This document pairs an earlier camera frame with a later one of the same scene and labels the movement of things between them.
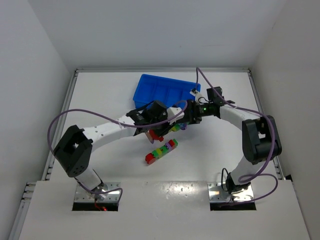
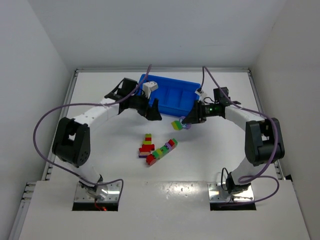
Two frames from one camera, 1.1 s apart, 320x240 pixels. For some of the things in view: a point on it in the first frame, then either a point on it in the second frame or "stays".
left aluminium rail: [47, 172] stays
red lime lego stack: [152, 136] -> [147, 146]
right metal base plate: [218, 192] stays
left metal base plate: [82, 195] stays
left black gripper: [155, 128] -> [144, 106]
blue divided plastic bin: [152, 88] stays
